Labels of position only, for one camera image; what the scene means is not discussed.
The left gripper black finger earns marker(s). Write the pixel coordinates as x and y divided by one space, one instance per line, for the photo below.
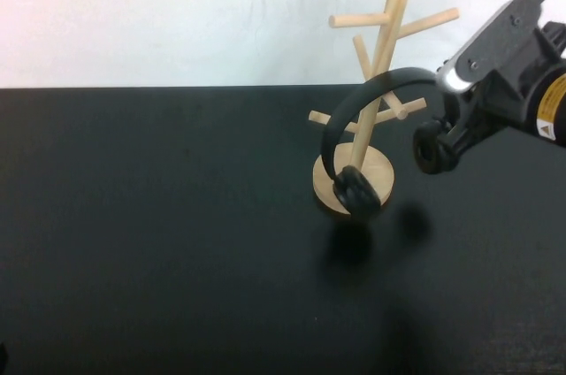
2 354

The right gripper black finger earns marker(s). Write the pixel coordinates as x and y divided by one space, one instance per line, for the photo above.
440 72
462 136

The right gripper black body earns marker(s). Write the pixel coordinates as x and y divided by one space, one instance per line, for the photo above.
508 101

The black over-ear headphones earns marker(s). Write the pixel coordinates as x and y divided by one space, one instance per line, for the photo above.
358 193

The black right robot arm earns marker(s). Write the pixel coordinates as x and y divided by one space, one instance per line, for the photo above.
556 43

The wooden tree-shaped headphone stand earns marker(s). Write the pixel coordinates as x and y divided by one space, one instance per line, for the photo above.
389 30

